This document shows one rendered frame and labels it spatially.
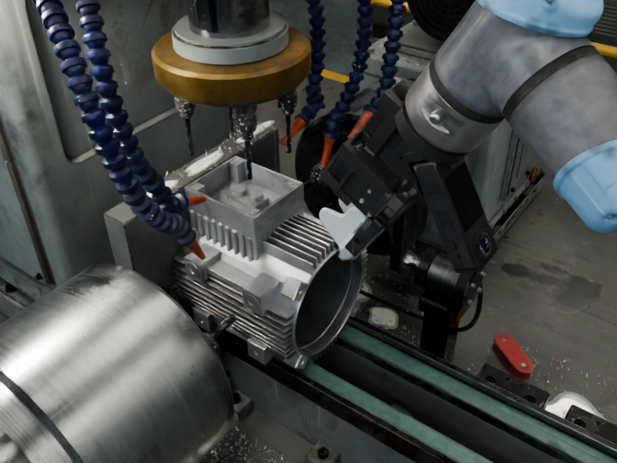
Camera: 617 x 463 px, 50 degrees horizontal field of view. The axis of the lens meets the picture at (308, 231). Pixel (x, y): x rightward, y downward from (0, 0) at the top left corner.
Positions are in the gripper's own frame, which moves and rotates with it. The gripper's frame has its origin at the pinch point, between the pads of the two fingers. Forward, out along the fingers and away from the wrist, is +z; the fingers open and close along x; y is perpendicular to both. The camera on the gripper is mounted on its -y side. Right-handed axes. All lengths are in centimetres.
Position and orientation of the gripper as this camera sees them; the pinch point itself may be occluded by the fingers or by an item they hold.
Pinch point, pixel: (352, 255)
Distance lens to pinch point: 70.8
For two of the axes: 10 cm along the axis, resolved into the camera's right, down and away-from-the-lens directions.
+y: -7.0, -7.0, 1.2
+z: -3.9, 5.2, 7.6
